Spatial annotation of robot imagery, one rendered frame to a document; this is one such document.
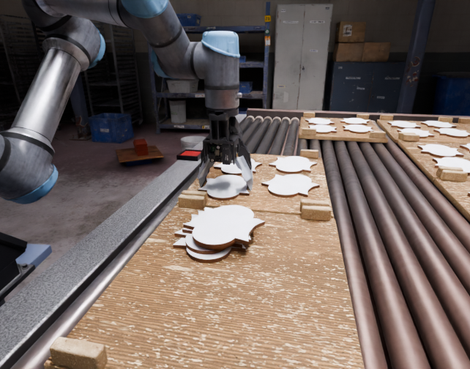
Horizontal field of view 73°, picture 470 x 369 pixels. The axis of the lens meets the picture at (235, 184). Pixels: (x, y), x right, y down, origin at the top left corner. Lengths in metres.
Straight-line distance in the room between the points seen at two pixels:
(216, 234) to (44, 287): 0.28
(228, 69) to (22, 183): 0.50
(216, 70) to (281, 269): 0.40
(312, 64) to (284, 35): 0.60
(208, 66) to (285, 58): 4.61
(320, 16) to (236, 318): 5.09
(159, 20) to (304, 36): 4.71
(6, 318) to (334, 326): 0.44
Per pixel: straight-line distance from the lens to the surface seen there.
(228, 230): 0.56
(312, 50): 5.32
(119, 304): 0.49
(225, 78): 0.68
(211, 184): 0.80
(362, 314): 0.51
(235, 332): 0.43
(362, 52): 5.63
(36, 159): 0.83
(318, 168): 0.97
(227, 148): 0.69
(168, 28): 0.67
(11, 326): 0.55
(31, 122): 0.87
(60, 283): 0.60
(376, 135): 1.39
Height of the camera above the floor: 1.26
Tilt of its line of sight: 23 degrees down
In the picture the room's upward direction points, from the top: straight up
